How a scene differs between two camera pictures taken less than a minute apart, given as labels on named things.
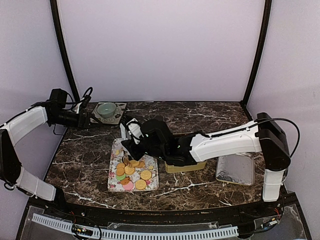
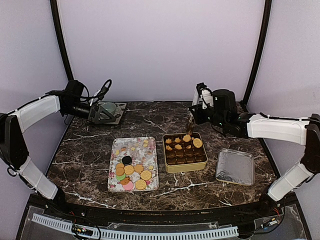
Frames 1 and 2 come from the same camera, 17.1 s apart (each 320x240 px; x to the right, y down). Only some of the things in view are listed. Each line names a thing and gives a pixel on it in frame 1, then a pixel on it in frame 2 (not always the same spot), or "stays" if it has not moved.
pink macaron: (129, 186) stays
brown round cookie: (120, 171) stays
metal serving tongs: (125, 158) -> (196, 101)
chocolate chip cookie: (125, 181) stays
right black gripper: (130, 145) -> (198, 117)
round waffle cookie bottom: (140, 184) stays
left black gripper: (85, 126) -> (96, 118)
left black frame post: (62, 48) stays
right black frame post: (265, 27) stays
